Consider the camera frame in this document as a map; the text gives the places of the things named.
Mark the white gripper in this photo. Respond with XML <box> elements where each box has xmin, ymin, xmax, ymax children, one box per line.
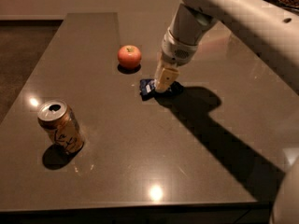
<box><xmin>154</xmin><ymin>29</ymin><xmax>199</xmax><ymax>93</ymax></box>

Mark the blue rxbar wrapper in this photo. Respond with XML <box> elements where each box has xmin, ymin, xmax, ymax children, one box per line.
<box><xmin>139</xmin><ymin>79</ymin><xmax>184</xmax><ymax>101</ymax></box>

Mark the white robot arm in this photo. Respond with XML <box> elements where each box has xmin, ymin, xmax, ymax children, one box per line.
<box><xmin>155</xmin><ymin>0</ymin><xmax>299</xmax><ymax>93</ymax></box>

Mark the red apple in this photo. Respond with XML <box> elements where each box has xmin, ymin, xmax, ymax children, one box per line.
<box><xmin>118</xmin><ymin>45</ymin><xmax>141</xmax><ymax>70</ymax></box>

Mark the gold soda can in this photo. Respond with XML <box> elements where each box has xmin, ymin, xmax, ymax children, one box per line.
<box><xmin>37</xmin><ymin>100</ymin><xmax>84</xmax><ymax>155</ymax></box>

